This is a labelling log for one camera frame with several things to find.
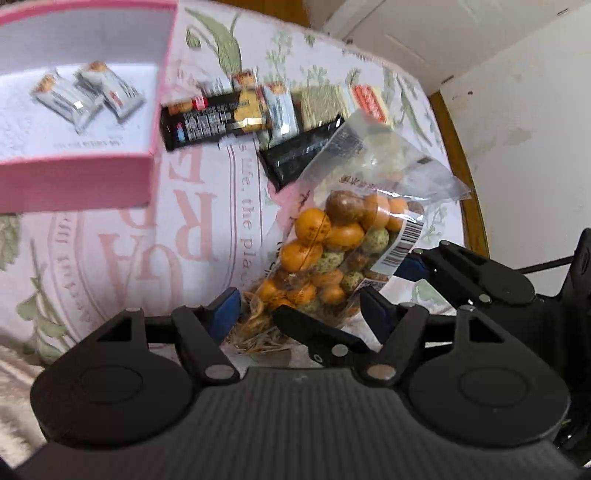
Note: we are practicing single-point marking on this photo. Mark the pink cardboard box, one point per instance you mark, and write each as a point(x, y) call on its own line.
point(69, 184)

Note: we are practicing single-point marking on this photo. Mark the clear bag of orange balls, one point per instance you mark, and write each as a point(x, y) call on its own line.
point(314, 230)

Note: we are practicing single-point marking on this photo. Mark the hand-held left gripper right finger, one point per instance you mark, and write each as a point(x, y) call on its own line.
point(376, 316)

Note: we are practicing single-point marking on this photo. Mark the pale fuzzy blanket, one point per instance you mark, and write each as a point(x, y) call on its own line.
point(18, 406)

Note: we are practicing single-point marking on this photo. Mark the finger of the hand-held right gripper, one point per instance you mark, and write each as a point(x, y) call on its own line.
point(411, 268)
point(318, 334)

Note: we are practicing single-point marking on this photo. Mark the yellow snack packet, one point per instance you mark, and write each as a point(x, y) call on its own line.
point(244, 81)

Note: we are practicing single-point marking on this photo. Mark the red snack packet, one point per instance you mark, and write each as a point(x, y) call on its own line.
point(369, 104)

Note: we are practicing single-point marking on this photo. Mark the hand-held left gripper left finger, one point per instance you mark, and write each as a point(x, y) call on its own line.
point(225, 310)

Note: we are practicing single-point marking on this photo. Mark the white panelled door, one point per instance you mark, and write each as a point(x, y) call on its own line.
point(415, 41)

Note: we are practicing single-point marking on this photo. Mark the pale green cracker packet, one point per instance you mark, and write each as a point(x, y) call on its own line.
point(323, 104)

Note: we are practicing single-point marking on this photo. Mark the silver snack bar packet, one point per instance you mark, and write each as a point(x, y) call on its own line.
point(279, 113)
point(64, 99)
point(117, 94)

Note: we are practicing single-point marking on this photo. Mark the black cracker packet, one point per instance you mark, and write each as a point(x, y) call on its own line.
point(207, 122)
point(295, 154)

